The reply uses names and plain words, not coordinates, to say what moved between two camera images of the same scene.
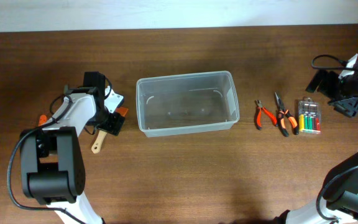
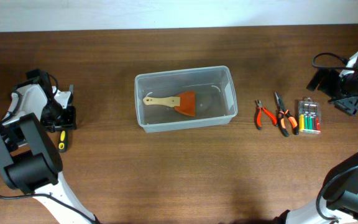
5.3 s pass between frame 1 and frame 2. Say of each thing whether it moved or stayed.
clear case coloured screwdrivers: stayed
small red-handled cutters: stayed
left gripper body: moved
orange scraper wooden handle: moved
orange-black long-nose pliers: stayed
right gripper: stayed
